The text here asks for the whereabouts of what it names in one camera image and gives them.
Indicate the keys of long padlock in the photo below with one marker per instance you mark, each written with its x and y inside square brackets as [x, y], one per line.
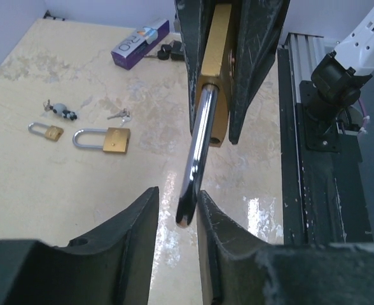
[124, 115]

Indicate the panda keychain with keys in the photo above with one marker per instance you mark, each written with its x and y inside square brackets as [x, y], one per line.
[60, 110]

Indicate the small brass padlock with keys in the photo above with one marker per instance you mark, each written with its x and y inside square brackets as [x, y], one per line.
[49, 132]

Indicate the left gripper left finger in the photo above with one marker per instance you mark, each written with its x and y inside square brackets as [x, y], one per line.
[111, 264]

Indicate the long shackle brass padlock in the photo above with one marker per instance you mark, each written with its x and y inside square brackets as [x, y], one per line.
[116, 140]

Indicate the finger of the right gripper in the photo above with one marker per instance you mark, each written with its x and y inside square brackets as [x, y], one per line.
[259, 27]
[192, 20]

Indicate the black key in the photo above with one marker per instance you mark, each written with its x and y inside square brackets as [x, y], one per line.
[162, 54]

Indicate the aluminium frame rail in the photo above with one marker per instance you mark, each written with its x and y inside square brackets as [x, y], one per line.
[305, 53]

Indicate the purple white box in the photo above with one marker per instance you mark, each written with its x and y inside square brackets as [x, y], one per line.
[139, 43]

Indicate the black padlock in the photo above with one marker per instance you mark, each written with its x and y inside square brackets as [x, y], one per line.
[177, 51]

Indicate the short shackle brass padlock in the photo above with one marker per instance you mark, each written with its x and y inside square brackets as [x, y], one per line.
[214, 90]

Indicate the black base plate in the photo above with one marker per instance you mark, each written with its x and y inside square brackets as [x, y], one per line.
[323, 198]

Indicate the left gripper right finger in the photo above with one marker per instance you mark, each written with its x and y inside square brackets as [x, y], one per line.
[236, 267]

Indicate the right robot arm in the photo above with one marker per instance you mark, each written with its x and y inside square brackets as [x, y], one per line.
[340, 74]

